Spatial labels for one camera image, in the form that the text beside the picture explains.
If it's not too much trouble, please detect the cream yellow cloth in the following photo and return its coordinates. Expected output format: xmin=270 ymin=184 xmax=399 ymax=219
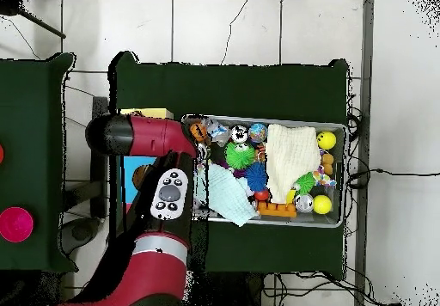
xmin=264 ymin=123 xmax=322 ymax=204

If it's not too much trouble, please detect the wooden box with three holes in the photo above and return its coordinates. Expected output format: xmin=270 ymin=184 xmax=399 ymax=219
xmin=120 ymin=107 xmax=175 ymax=211

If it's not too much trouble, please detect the clear mesh bin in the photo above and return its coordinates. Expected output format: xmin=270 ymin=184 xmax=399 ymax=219
xmin=181 ymin=115 xmax=347 ymax=229

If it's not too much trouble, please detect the green fuzzy toy with eyes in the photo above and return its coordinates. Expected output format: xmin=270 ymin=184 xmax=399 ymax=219
xmin=224 ymin=142 xmax=257 ymax=172

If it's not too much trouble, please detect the crushed clear plastic bottle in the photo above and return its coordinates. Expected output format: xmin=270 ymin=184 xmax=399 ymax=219
xmin=207 ymin=120 xmax=232 ymax=145

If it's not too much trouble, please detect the silver can with open top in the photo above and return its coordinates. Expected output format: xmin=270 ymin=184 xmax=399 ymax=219
xmin=229 ymin=125 xmax=249 ymax=145

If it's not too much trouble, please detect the small orange basketball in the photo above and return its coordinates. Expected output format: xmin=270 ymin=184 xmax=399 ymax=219
xmin=190 ymin=120 xmax=211 ymax=144

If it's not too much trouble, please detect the mint green cloth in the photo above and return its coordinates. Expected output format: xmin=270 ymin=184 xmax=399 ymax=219
xmin=205 ymin=163 xmax=260 ymax=227

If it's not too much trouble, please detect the blue spiky ball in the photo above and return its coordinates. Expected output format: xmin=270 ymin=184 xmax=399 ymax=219
xmin=246 ymin=162 xmax=269 ymax=193

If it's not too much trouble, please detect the globe print ball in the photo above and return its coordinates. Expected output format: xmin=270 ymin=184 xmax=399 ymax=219
xmin=248 ymin=123 xmax=269 ymax=143

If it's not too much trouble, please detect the small red ball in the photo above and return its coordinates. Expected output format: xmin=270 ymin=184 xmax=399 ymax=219
xmin=254 ymin=188 xmax=271 ymax=204

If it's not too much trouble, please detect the orange toy brick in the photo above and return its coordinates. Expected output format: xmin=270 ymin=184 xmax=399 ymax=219
xmin=257 ymin=201 xmax=298 ymax=219

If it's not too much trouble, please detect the green spiky ball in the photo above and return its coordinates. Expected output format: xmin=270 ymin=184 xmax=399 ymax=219
xmin=296 ymin=173 xmax=317 ymax=196

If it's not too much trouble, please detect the orange plush toy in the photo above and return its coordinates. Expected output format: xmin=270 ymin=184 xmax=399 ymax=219
xmin=320 ymin=151 xmax=336 ymax=176

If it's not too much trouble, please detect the yellow smiley ball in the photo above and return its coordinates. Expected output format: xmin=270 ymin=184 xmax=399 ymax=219
xmin=315 ymin=130 xmax=338 ymax=151

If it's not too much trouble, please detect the plain yellow ball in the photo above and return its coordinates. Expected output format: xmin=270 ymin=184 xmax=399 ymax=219
xmin=312 ymin=194 xmax=333 ymax=216

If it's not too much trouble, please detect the side table with green cloth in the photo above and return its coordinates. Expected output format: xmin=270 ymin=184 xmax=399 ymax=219
xmin=0 ymin=52 xmax=76 ymax=274

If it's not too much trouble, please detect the pink disc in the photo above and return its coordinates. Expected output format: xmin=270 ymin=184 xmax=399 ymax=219
xmin=0 ymin=206 xmax=35 ymax=244

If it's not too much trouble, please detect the black tripod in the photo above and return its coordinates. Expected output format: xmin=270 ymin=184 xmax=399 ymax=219
xmin=0 ymin=0 xmax=68 ymax=40

